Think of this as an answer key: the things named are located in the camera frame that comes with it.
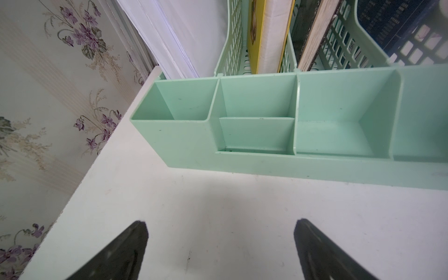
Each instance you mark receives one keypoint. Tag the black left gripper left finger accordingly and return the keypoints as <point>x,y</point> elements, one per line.
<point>121,259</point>

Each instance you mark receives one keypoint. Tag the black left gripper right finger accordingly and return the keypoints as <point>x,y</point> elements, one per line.
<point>322,259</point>

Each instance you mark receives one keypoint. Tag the green desk file organizer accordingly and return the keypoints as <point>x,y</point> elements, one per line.
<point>385,126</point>

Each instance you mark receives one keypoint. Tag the white paper stack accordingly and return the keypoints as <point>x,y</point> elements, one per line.
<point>185,37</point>

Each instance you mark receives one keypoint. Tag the brown edge book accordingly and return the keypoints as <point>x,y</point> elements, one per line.
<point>312,23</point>

